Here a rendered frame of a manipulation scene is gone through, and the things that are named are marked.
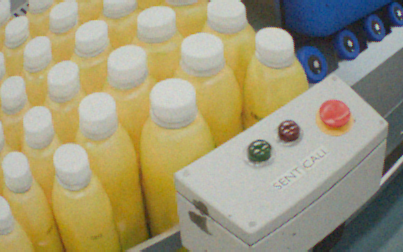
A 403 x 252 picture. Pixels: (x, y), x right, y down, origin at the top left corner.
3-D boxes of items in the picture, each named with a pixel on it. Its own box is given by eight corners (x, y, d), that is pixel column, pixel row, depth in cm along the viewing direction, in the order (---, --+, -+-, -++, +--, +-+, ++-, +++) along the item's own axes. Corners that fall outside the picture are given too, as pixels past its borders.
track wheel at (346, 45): (351, 23, 138) (344, 23, 140) (332, 33, 136) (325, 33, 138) (365, 53, 139) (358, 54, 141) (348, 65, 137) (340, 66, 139)
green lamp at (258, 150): (277, 155, 105) (277, 145, 105) (257, 168, 104) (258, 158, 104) (260, 142, 107) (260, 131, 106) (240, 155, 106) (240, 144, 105)
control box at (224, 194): (380, 189, 114) (389, 120, 107) (246, 291, 106) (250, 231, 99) (332, 144, 120) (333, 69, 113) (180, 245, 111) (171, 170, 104)
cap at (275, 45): (271, 33, 120) (269, 21, 119) (300, 50, 118) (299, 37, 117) (248, 50, 118) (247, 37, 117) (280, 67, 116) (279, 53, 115)
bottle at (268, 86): (272, 152, 135) (267, 20, 122) (317, 178, 131) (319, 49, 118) (229, 190, 131) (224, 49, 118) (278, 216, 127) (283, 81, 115)
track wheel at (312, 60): (319, 40, 135) (311, 41, 137) (295, 53, 133) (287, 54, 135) (335, 74, 136) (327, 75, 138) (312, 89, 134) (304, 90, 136)
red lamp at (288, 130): (304, 135, 107) (304, 125, 106) (287, 148, 106) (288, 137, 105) (289, 123, 108) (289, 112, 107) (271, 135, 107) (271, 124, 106)
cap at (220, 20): (247, 28, 121) (246, 15, 120) (208, 28, 121) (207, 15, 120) (244, 7, 124) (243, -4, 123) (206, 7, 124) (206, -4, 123)
